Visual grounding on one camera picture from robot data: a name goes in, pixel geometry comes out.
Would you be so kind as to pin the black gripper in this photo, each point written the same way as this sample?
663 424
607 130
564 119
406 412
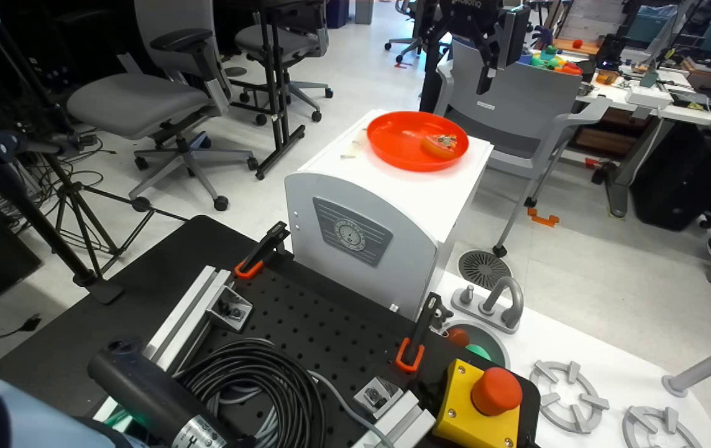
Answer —
476 18

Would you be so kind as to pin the pizza slice toy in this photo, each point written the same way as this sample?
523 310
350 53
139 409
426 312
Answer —
440 144

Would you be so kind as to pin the orange round plate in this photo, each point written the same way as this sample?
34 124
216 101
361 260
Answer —
395 144

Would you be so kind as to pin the grey toy faucet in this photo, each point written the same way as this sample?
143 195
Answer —
476 312

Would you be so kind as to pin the round toy sink bowl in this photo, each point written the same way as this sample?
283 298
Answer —
487 345

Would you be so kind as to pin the grey toy stove burner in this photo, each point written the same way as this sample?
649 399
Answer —
573 372
670 420

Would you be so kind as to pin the grey plastic wheeled chair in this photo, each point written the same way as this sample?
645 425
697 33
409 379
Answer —
519 108

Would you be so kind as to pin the teal office chair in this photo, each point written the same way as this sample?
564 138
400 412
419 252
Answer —
411 5

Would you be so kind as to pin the white desk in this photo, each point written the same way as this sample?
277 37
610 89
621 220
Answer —
631 165

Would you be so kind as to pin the white cube box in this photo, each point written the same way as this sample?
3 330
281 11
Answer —
389 206

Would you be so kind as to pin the black bin under desk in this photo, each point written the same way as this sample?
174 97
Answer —
678 183

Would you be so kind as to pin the dark office chair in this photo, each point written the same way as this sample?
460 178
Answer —
277 40

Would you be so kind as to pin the yellow emergency stop button box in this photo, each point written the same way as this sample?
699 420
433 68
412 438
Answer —
462 412

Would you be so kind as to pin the grey metal pole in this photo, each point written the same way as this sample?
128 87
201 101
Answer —
707 364

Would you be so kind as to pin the grey fabric office chair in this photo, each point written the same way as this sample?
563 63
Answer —
123 103

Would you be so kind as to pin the black tripod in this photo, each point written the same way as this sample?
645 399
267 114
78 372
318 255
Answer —
43 224

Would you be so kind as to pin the black cylinder silver cap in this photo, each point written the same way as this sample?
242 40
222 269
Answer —
139 389

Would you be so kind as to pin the orange floor tape bracket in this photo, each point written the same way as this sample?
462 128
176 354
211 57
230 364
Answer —
543 220

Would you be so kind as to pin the black desk leg frame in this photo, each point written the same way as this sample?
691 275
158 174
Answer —
273 101

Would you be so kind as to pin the silver corner bracket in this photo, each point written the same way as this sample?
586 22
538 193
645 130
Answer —
231 310
379 396

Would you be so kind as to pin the aluminium extrusion rail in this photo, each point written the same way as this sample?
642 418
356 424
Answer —
406 424
185 318

